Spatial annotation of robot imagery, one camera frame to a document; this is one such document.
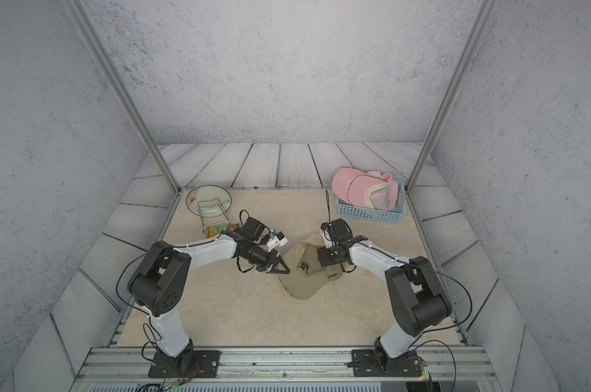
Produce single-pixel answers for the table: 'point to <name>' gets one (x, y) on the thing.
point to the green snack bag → (215, 231)
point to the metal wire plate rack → (211, 221)
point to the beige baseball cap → (306, 277)
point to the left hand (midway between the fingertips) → (290, 273)
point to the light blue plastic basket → (393, 216)
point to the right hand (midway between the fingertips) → (327, 255)
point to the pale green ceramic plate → (209, 201)
